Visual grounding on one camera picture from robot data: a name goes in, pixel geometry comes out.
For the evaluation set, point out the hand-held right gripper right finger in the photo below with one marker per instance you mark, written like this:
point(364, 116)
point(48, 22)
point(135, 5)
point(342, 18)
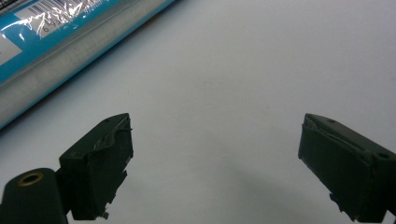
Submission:
point(348, 168)

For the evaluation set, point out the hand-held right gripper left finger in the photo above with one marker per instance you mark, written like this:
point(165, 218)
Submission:
point(93, 168)

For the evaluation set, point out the blue and silver wrapped roll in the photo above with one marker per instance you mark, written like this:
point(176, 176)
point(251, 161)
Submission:
point(56, 46)

